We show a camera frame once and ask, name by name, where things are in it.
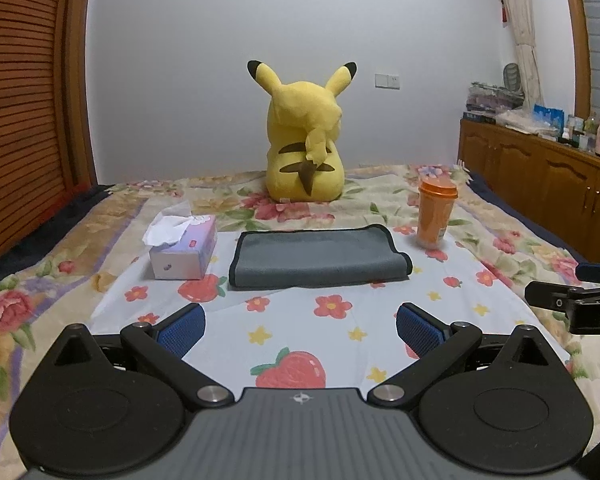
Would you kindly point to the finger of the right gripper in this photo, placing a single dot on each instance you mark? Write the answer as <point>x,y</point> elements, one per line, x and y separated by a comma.
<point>588,272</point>

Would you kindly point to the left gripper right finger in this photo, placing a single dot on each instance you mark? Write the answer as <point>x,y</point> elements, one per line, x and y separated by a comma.
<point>441,350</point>

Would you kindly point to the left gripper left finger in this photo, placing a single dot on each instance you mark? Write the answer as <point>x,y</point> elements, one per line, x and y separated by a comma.
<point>160,349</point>

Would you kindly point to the purple and grey towel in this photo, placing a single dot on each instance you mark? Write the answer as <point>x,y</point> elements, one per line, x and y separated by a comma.
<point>317,259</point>

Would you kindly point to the wooden sideboard cabinet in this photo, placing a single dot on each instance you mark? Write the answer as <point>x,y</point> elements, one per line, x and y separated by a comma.
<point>550,184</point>

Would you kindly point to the white fruit print cloth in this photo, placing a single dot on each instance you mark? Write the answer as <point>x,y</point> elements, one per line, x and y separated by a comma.
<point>312,337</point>

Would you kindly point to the purple tissue box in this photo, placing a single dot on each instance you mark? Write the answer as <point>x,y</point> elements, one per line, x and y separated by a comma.
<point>180,247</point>

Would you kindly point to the floral bed sheet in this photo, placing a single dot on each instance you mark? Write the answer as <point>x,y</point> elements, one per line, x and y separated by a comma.
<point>67,279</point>

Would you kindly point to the orange lidded cup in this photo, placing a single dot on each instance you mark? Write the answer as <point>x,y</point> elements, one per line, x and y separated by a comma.
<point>436,200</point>

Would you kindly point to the blue picture box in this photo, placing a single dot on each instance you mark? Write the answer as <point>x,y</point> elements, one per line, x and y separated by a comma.
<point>553,118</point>

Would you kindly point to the stack of folded fabrics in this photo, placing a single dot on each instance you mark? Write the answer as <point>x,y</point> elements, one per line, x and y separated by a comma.
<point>489,100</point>

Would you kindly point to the small green fan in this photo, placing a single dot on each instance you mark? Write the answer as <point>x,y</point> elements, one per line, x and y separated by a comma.
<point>512,77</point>

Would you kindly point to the yellow Pikachu plush toy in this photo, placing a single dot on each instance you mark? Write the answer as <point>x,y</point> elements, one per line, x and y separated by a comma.
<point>303,125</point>

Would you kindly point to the wooden slatted door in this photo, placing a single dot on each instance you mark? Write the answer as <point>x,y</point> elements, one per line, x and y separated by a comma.
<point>46,156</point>

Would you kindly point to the beige curtain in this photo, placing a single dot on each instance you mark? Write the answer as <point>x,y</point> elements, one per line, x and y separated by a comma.
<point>520,15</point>

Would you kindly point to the white wall switch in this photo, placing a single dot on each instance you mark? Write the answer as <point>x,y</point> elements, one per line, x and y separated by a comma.
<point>384,81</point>

